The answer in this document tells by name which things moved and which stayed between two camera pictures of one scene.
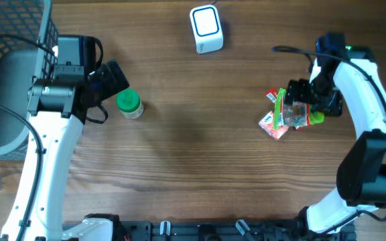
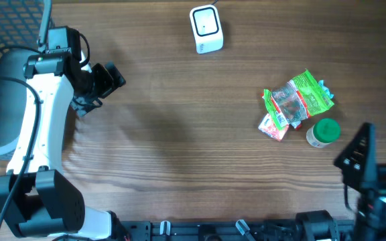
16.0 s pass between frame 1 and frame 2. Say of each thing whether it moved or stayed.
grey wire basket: stayed
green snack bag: moved
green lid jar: moved
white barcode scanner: stayed
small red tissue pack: stayed
